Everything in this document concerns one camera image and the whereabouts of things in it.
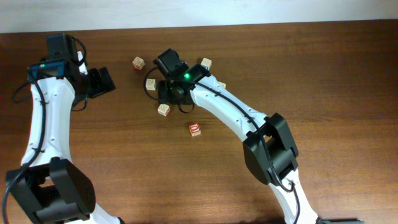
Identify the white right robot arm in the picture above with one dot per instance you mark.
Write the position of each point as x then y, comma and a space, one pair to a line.
270, 152

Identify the wooden block red far corner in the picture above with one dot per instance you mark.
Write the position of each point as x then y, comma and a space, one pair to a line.
138, 63

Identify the wooden block blue top far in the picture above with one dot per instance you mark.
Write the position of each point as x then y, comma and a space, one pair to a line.
206, 63

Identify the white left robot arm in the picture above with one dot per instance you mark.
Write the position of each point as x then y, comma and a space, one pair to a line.
48, 186

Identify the wooden block letter J blue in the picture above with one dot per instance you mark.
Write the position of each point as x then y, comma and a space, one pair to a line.
222, 84

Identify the wooden block dove picture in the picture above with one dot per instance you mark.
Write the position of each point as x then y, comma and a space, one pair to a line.
151, 84

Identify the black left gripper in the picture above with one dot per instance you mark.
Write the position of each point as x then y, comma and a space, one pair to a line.
102, 85

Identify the wooden block letter M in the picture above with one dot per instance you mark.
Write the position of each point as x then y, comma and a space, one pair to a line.
163, 109

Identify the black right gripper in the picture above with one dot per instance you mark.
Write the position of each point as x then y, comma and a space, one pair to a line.
165, 94

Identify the wooden block red letter U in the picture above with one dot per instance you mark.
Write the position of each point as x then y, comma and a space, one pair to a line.
195, 129

